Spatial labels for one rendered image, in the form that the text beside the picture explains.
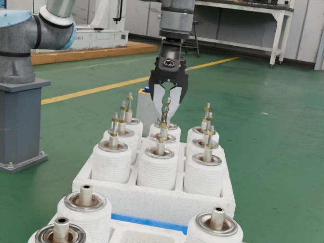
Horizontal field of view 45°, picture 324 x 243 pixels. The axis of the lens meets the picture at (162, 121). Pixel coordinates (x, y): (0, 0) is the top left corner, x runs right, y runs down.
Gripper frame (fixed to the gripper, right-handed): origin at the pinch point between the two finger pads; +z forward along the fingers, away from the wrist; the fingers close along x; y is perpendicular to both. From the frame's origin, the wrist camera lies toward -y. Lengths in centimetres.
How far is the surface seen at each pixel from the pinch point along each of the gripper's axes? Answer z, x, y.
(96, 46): 25, 70, 326
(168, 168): 11.7, -2.4, -3.5
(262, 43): 11, -142, 487
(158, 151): 8.8, 0.4, -0.4
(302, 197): 35, -54, 38
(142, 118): 12.4, 6.1, 38.4
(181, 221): 23.3, -6.9, -7.6
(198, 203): 18.0, -10.4, -7.8
